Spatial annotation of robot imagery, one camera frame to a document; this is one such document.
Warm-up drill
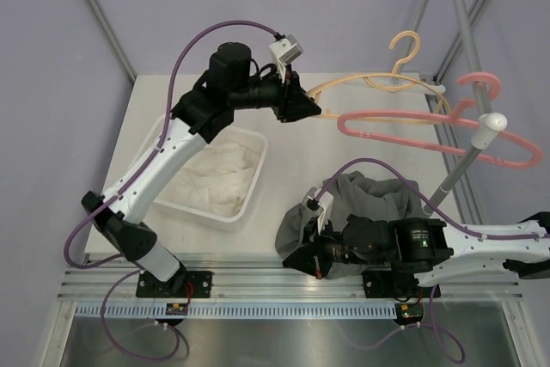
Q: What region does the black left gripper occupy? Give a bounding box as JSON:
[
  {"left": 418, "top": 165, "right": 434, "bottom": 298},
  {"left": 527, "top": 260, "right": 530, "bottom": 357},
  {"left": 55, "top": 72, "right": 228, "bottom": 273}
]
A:
[{"left": 229, "top": 61, "right": 321, "bottom": 123}]

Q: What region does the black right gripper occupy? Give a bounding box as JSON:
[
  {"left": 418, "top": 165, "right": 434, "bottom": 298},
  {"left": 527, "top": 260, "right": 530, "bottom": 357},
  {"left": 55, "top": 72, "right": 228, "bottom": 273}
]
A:
[{"left": 284, "top": 213, "right": 389, "bottom": 278}]

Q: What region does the grey pleated skirt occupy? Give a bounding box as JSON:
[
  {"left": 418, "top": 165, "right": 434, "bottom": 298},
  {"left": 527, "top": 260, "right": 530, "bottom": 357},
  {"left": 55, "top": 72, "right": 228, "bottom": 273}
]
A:
[{"left": 275, "top": 171, "right": 423, "bottom": 260}]

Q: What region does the beige wooden hanger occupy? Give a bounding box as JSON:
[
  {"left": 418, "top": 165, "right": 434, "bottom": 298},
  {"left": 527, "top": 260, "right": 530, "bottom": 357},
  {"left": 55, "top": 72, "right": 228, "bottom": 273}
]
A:
[{"left": 307, "top": 30, "right": 451, "bottom": 114}]

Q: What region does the white skirt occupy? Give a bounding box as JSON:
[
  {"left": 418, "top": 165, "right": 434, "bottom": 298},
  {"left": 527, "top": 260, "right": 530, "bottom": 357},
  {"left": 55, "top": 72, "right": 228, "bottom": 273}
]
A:
[{"left": 158, "top": 142, "right": 261, "bottom": 217}]

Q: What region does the pink plastic hanger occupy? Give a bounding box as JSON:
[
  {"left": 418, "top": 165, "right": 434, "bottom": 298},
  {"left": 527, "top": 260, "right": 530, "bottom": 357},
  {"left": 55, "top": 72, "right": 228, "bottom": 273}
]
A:
[{"left": 337, "top": 73, "right": 545, "bottom": 168}]

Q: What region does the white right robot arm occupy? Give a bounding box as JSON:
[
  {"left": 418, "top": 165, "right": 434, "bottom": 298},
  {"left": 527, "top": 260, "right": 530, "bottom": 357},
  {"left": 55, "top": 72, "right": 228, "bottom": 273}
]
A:
[{"left": 283, "top": 212, "right": 549, "bottom": 298}]

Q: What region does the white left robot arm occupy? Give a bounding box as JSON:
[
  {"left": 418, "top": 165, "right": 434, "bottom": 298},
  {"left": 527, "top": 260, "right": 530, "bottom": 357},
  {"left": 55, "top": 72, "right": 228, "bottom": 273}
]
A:
[{"left": 82, "top": 35, "right": 321, "bottom": 297}]

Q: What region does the white far rack base foot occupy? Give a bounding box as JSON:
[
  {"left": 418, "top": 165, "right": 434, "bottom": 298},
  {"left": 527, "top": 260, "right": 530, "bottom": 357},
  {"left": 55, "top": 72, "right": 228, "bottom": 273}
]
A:
[{"left": 344, "top": 72, "right": 446, "bottom": 95}]

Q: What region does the white plastic basket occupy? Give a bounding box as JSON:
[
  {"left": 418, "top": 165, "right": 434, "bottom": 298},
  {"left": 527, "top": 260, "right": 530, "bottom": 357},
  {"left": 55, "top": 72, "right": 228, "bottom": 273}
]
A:
[{"left": 151, "top": 126, "right": 268, "bottom": 232}]

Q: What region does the grey clothes rack pole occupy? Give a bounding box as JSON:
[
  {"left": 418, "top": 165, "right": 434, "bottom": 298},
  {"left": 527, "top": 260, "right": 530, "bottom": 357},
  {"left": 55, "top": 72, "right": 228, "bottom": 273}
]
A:
[{"left": 420, "top": 0, "right": 508, "bottom": 217}]

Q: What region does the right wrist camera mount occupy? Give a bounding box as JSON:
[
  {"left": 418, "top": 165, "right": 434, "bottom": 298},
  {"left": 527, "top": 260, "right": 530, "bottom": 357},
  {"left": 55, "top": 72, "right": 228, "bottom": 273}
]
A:
[{"left": 302, "top": 187, "right": 334, "bottom": 234}]

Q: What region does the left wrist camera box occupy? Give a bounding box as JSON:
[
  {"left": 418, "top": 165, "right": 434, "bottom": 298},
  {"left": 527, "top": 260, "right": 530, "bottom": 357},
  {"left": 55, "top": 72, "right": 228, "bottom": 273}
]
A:
[{"left": 269, "top": 33, "right": 303, "bottom": 82}]

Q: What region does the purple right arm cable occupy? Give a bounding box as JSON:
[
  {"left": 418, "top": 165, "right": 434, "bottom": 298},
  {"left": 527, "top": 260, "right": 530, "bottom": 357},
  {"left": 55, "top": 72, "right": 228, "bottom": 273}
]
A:
[{"left": 311, "top": 158, "right": 550, "bottom": 243}]

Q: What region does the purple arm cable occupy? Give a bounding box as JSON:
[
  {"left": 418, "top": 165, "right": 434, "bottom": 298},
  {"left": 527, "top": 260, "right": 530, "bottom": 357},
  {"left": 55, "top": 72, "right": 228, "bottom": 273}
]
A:
[
  {"left": 63, "top": 21, "right": 283, "bottom": 362},
  {"left": 311, "top": 158, "right": 550, "bottom": 243}
]

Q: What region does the aluminium mounting rail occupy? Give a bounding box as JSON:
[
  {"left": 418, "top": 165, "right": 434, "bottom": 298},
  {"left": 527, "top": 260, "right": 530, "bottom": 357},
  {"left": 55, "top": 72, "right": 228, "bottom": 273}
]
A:
[{"left": 57, "top": 254, "right": 523, "bottom": 303}]

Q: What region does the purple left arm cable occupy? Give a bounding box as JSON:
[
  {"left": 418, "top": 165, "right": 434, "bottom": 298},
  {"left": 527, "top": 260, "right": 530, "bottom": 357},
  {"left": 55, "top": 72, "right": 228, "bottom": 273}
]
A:
[{"left": 63, "top": 21, "right": 283, "bottom": 362}]

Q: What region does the white slotted cable duct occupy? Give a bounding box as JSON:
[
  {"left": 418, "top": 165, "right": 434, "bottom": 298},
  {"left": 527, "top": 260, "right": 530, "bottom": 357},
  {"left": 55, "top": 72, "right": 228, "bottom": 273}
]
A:
[{"left": 76, "top": 302, "right": 397, "bottom": 320}]

